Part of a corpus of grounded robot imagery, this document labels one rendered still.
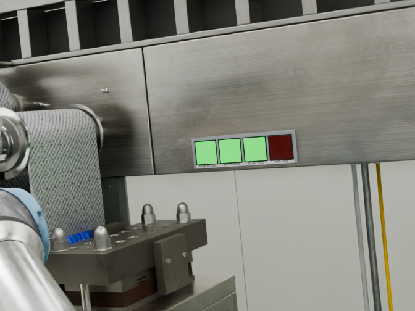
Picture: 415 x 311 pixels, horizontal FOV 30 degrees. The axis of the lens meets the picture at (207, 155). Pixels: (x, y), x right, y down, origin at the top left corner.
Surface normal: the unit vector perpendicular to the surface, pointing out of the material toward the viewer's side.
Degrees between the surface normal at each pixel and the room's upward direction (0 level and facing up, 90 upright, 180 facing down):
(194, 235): 90
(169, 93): 90
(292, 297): 90
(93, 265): 90
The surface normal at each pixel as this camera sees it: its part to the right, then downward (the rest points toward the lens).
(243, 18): -0.47, 0.09
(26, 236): 0.80, -0.29
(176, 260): 0.88, -0.06
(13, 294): -0.36, -0.73
